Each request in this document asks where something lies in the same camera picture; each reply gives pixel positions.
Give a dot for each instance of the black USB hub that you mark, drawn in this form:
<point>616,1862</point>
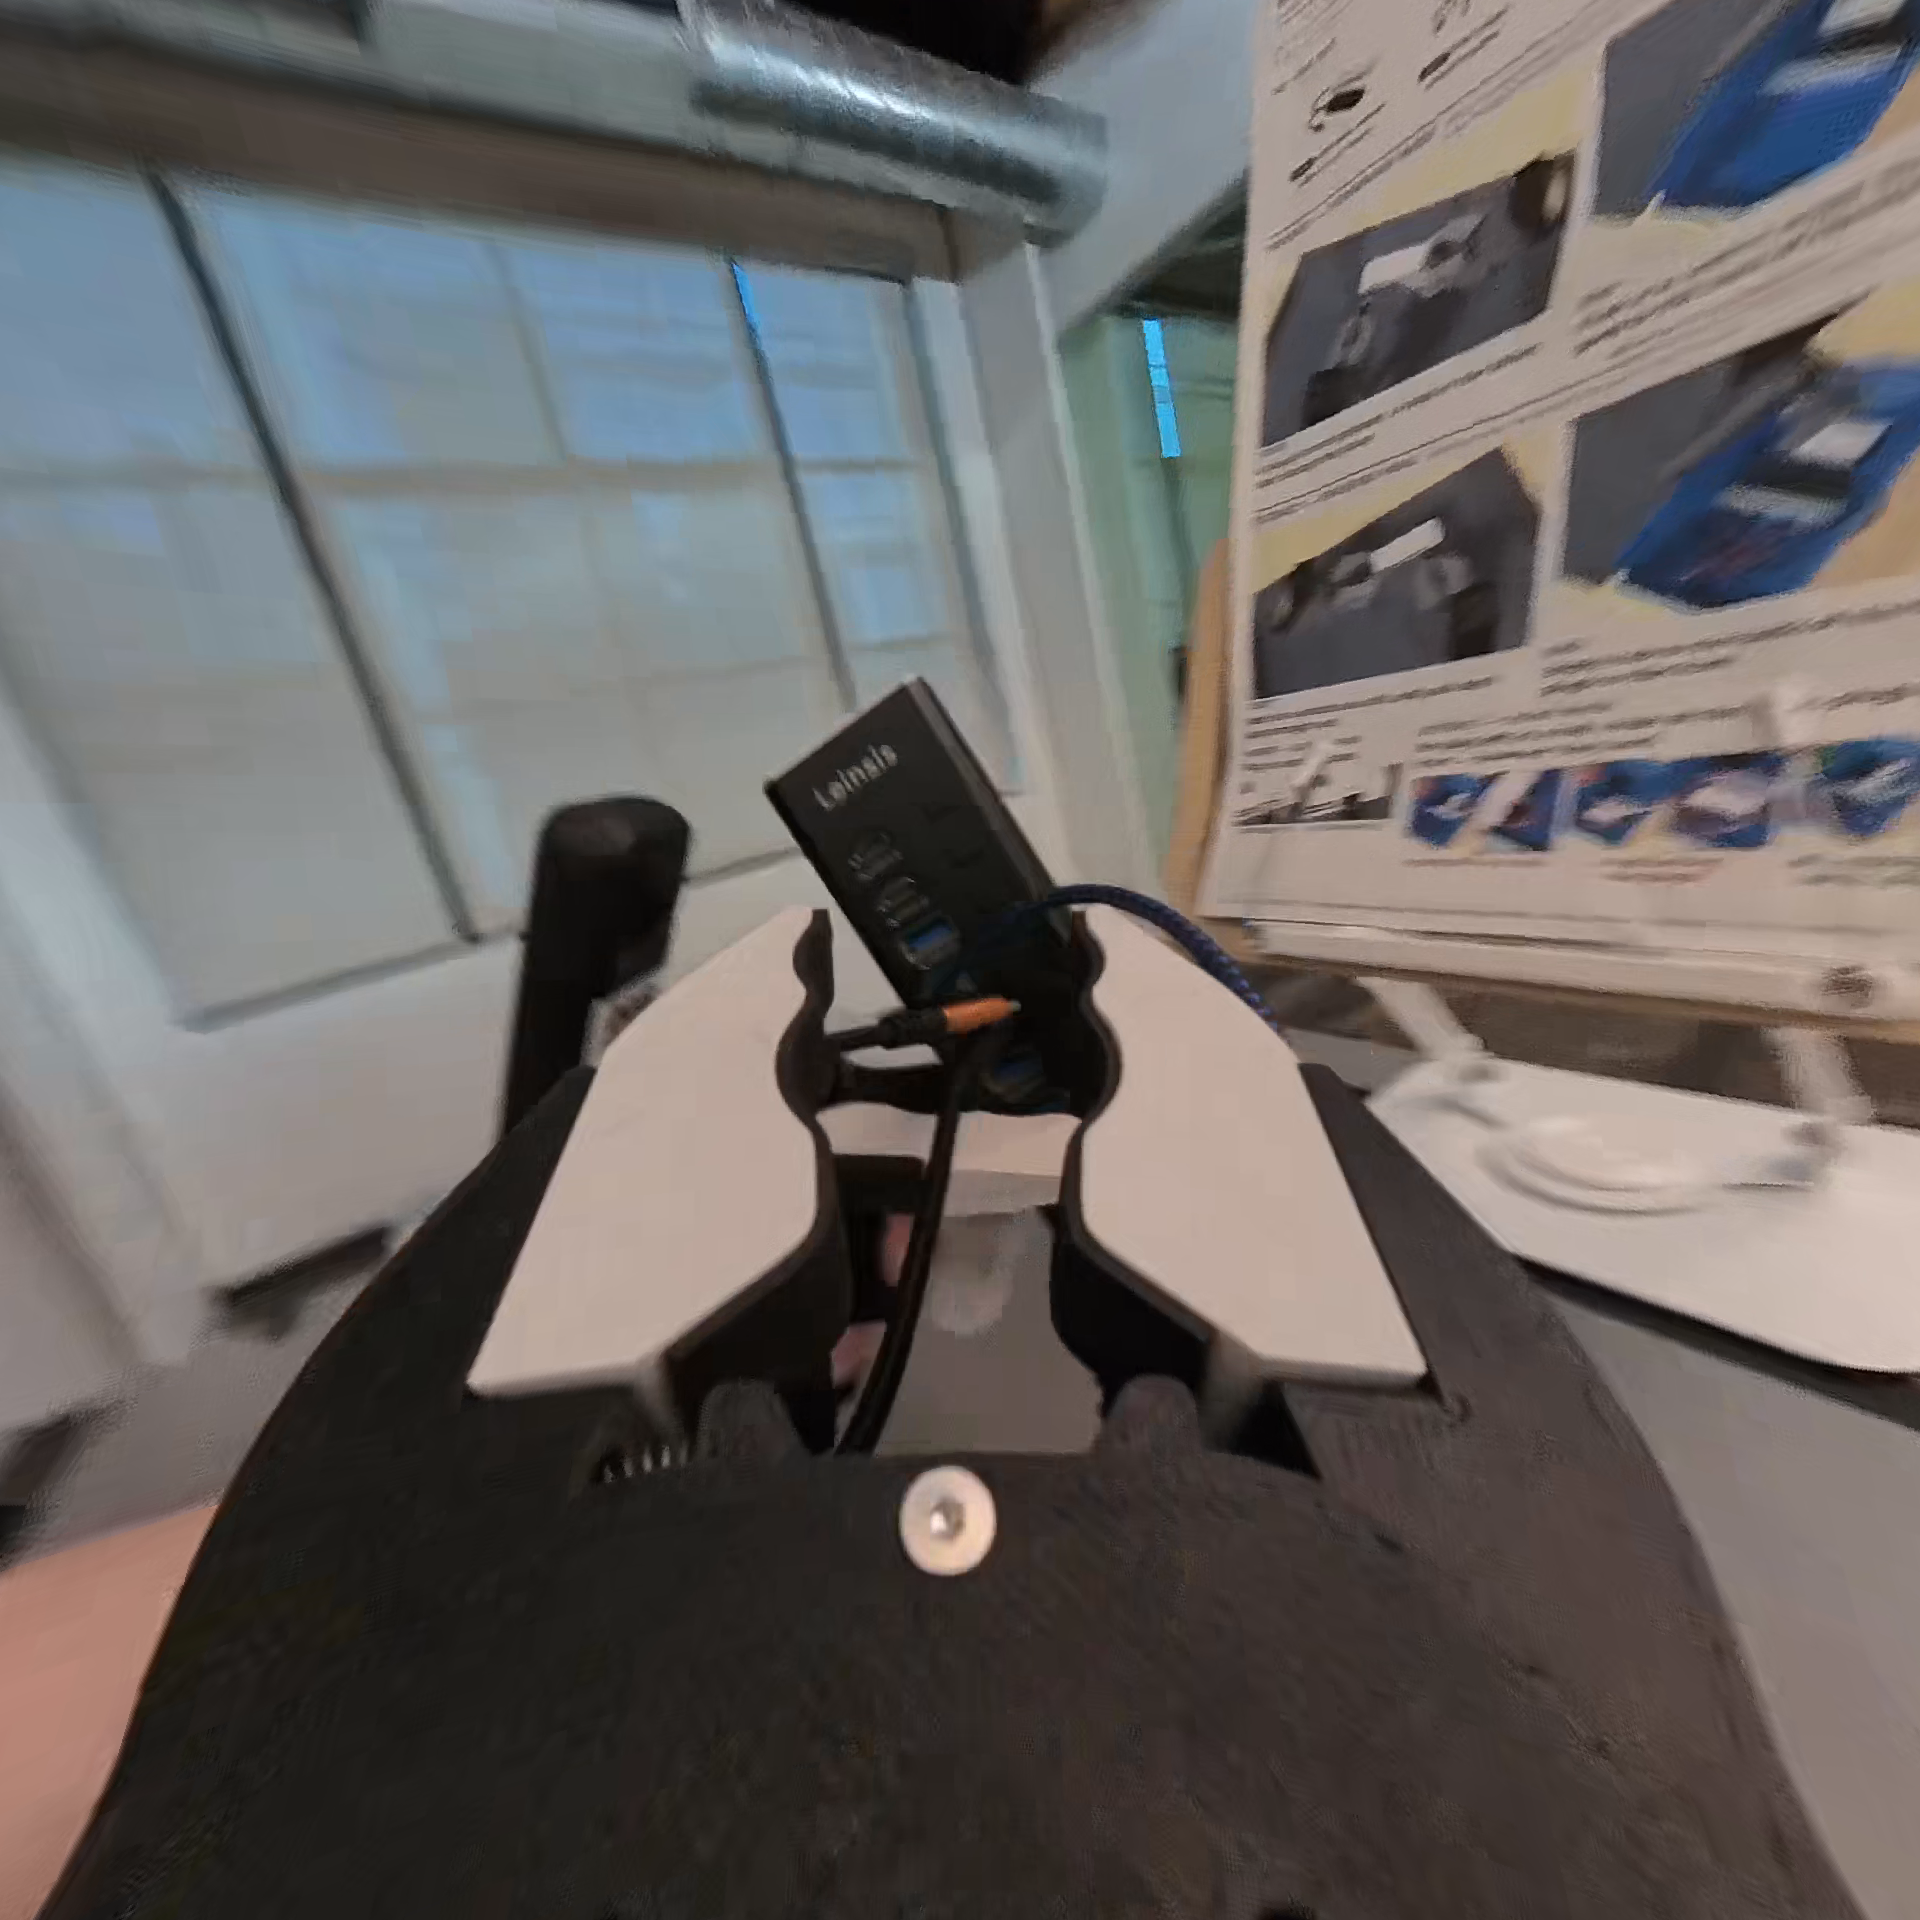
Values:
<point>961,855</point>

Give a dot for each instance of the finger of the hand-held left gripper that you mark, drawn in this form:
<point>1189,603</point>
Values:
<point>1004,1162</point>

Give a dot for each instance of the person's left forearm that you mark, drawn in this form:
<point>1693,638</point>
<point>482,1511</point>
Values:
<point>75,1696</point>

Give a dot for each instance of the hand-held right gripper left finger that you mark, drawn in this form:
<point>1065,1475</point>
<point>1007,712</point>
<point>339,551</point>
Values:
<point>661,1199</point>

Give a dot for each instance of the round silver air duct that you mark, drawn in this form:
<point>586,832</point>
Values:
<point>900,104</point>

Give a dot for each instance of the printed instruction poster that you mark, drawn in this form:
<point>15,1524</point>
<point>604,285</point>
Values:
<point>1649,377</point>

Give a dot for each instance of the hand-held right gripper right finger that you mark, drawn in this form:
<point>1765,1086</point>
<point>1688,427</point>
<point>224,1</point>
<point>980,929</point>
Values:
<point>1246,1199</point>

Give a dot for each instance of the paned window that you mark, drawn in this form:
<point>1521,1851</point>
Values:
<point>524,522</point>

